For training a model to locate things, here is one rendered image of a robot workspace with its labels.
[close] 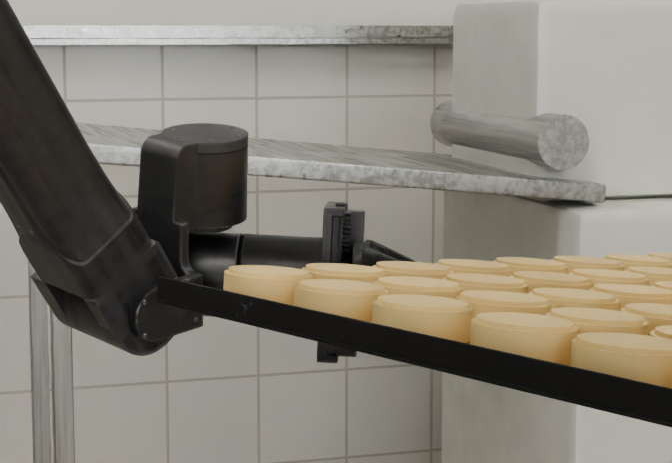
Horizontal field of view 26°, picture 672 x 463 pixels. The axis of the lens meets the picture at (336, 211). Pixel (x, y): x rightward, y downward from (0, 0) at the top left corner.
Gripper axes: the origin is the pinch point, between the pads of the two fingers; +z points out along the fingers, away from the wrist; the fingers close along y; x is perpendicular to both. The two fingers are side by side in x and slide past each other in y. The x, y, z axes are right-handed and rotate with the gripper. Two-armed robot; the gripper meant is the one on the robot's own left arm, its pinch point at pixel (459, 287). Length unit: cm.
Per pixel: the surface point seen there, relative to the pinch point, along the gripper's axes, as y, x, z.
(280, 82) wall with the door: -14, -212, -31
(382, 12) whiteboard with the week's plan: -30, -218, -10
